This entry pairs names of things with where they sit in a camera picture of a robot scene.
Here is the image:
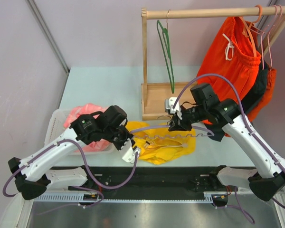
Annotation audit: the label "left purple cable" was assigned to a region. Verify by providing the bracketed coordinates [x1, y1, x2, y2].
[2, 139, 141, 209]

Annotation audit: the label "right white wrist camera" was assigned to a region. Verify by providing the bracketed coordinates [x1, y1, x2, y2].
[164, 97, 182, 119]

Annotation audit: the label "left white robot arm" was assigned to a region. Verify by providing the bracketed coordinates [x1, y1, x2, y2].
[7, 105, 141, 200]

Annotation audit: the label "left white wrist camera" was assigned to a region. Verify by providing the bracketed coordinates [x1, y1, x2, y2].
[120, 143, 141, 163]

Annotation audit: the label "lavender hanger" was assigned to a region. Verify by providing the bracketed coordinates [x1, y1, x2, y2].
[126, 121, 215, 141]

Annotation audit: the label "orange shorts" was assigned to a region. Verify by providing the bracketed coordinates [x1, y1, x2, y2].
[224, 67, 277, 137]
[196, 16, 262, 125]

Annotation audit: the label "white plastic basket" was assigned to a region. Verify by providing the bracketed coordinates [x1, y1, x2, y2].
[44, 109, 114, 155]

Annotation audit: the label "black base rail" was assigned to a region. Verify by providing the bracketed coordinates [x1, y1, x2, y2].
[83, 167, 227, 200]

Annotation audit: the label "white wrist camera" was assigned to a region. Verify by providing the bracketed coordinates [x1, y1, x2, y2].
[120, 143, 141, 163]
[164, 97, 182, 119]

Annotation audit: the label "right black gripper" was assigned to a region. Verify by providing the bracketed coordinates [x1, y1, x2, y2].
[168, 104, 207, 132]

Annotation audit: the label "green hanger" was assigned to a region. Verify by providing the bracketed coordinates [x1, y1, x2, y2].
[156, 10, 175, 94]

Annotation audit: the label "white slotted cable duct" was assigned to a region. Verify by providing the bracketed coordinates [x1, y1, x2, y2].
[34, 191, 228, 204]

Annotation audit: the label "pink garment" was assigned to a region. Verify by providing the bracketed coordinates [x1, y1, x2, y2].
[63, 103, 110, 153]

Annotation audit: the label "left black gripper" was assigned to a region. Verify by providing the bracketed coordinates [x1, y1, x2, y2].
[103, 124, 135, 152]

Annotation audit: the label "orange shorts front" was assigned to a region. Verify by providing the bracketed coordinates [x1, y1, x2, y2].
[196, 16, 262, 125]

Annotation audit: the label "orange shorts rear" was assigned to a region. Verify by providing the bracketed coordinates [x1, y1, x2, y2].
[224, 67, 277, 137]

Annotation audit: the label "yellow shorts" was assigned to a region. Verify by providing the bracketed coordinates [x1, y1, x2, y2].
[127, 121, 196, 166]

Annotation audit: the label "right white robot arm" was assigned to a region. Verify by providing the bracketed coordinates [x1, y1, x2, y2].
[165, 83, 285, 201]

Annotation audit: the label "black shorts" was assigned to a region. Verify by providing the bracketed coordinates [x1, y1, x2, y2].
[205, 62, 269, 142]

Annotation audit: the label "wooden clothes rack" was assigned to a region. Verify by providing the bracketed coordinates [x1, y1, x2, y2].
[141, 6, 285, 120]

